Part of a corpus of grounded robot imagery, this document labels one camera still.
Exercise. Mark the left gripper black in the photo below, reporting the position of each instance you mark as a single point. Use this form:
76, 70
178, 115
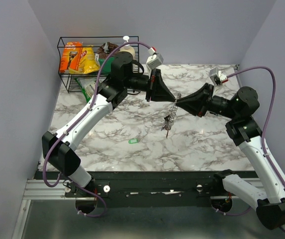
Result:
156, 89

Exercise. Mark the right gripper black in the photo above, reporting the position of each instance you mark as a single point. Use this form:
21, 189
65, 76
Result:
198, 102

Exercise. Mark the green key tag with key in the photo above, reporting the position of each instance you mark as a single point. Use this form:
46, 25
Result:
133, 141

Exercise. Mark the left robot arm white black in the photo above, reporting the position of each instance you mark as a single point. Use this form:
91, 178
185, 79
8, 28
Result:
59, 148

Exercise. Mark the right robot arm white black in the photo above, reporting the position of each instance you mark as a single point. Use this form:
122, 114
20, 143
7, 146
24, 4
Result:
268, 203

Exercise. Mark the beige soap pump bottle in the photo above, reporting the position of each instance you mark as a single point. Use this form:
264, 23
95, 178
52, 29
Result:
127, 48

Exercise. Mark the green white snack bag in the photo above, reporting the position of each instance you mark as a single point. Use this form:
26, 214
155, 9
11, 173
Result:
87, 86

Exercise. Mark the yellow chips bag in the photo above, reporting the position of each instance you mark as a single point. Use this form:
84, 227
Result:
87, 63

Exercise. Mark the orange razor package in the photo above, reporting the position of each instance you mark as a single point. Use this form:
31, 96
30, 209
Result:
70, 57

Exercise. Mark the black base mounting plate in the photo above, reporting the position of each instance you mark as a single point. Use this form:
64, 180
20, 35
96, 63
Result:
168, 189

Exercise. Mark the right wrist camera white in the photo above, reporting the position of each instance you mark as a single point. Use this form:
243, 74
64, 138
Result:
218, 79

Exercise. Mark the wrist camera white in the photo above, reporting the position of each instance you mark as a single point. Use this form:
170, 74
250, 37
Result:
218, 79
154, 60

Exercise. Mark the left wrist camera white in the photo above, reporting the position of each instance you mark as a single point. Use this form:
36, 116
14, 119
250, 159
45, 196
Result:
154, 60

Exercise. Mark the black wire shelf rack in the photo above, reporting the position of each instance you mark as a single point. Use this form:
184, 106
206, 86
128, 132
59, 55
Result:
70, 79

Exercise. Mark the aluminium rail frame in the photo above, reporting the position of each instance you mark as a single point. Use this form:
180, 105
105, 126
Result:
37, 190

